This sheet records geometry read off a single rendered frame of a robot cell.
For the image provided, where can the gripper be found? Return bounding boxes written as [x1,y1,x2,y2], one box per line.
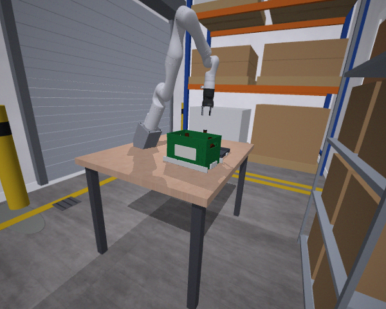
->
[200,80,215,116]

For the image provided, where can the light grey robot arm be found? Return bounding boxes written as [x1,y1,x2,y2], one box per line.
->
[144,6,219,131]

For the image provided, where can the green plastic crate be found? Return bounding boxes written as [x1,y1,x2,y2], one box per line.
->
[167,129,222,170]

